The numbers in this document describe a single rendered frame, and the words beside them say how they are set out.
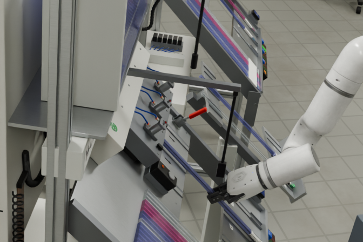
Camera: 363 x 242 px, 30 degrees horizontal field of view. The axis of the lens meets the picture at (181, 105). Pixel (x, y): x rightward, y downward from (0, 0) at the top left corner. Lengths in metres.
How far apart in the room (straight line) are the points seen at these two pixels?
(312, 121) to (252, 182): 0.24
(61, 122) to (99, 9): 0.23
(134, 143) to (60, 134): 0.45
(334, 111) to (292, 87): 2.75
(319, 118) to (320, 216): 1.71
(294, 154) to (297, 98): 2.57
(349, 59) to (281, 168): 0.36
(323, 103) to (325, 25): 3.81
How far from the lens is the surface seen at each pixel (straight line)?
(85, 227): 1.48
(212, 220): 2.58
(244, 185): 1.92
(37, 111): 1.41
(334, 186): 3.74
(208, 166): 2.18
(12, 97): 1.38
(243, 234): 2.08
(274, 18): 5.57
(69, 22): 1.18
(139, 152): 1.73
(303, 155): 1.89
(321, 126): 1.85
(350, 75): 1.81
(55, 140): 1.31
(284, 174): 1.90
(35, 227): 2.28
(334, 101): 1.83
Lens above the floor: 2.15
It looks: 31 degrees down
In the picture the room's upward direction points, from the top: 8 degrees clockwise
